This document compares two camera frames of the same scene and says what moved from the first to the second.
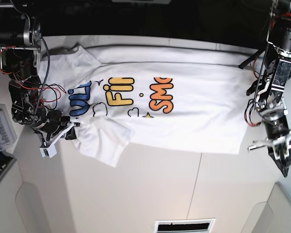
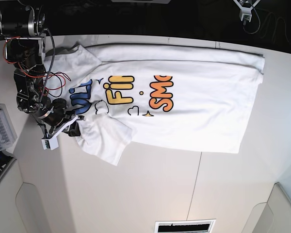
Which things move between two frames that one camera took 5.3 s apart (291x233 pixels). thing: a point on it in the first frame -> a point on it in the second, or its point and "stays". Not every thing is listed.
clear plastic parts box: [3, 133] stays
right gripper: [278, 135] -> [247, 8]
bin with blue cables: [0, 162] stays
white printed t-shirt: [191, 99] stays
